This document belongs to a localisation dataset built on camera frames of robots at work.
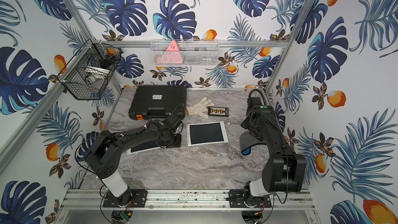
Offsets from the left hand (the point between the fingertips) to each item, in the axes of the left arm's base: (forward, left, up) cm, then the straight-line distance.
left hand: (179, 143), depth 88 cm
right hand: (+6, -39, +10) cm, 41 cm away
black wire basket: (+38, +54, +31) cm, 73 cm away
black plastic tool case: (+29, +20, +1) cm, 35 cm away
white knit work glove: (+30, -10, -4) cm, 32 cm away
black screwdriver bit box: (+27, -22, -3) cm, 35 cm away
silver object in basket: (+21, +45, +30) cm, 58 cm away
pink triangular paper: (+40, +7, +31) cm, 51 cm away
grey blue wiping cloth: (+1, -37, +7) cm, 37 cm away
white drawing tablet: (+11, -15, -5) cm, 19 cm away
